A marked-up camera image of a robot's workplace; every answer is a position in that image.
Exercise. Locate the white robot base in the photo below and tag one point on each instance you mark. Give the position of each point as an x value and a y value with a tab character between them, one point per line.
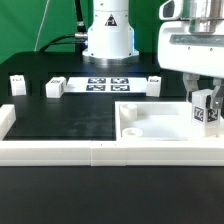
110	37

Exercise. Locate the white square tabletop part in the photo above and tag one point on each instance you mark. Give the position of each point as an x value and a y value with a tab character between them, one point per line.
157	121

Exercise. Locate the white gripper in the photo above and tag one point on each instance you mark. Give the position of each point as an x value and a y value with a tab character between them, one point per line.
201	54

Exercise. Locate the white marker sheet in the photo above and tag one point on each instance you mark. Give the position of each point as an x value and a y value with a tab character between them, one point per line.
106	85

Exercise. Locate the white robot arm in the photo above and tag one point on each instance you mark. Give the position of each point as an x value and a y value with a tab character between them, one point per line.
202	15

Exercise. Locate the white U-shaped obstacle fence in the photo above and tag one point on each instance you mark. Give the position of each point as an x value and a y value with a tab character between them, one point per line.
105	153

